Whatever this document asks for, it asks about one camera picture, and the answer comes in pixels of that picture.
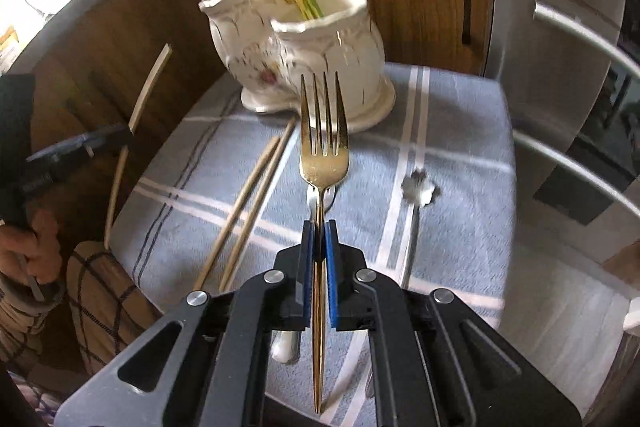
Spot gold fork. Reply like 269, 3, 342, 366
298, 72, 350, 414

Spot silver fork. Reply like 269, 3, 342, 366
271, 184, 338, 364

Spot white ceramic tray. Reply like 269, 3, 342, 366
240, 82, 397, 132

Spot silver flower-shaped spoon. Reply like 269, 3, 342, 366
397, 169, 442, 298

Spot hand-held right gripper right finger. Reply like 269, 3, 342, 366
324, 219, 584, 427

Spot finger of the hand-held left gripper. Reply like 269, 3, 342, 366
26, 123, 135, 180

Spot white floral ceramic utensil holder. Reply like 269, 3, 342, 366
199, 0, 396, 120

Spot person's left hand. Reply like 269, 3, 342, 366
0, 209, 63, 288

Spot grey striped tablecloth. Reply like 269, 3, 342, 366
105, 62, 517, 427

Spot light wooden chopstick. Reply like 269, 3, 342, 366
192, 137, 281, 291
220, 117, 299, 293
104, 43, 173, 253

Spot person's plaid pants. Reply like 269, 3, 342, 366
65, 241, 167, 376

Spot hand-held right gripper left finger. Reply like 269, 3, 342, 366
54, 219, 321, 427

